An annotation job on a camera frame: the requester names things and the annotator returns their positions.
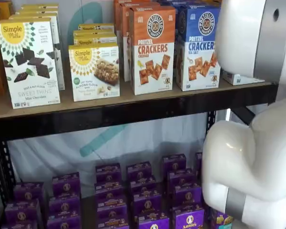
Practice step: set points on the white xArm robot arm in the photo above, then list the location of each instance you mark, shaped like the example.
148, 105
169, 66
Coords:
240, 35

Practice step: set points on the black metal shelf rack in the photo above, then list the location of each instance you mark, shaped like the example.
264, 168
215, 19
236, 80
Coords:
133, 119

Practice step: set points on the wooden shelf board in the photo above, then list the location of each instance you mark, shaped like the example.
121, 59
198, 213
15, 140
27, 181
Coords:
97, 102

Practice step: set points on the orange white pretzel cracker box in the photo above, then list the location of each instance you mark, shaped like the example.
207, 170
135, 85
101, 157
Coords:
152, 59
126, 59
118, 23

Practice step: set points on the purple Annie's box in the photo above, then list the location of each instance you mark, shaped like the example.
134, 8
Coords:
144, 186
146, 202
114, 225
28, 192
153, 221
181, 179
139, 171
22, 212
188, 219
112, 212
109, 192
19, 226
64, 206
66, 184
188, 196
174, 163
108, 173
64, 224

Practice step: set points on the almond flour bar box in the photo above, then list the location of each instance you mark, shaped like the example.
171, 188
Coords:
95, 71
95, 34
97, 41
96, 27

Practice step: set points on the blue white pretzel cracker box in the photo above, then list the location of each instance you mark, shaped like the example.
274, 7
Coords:
197, 59
178, 47
171, 3

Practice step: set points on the purple box with yellow picture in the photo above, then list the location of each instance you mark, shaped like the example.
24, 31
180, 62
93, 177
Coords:
220, 220

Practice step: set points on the golden yellow snack box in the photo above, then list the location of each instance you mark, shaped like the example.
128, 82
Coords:
6, 9

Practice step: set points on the white backdrop sheet teal print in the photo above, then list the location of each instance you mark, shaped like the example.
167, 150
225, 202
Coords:
133, 148

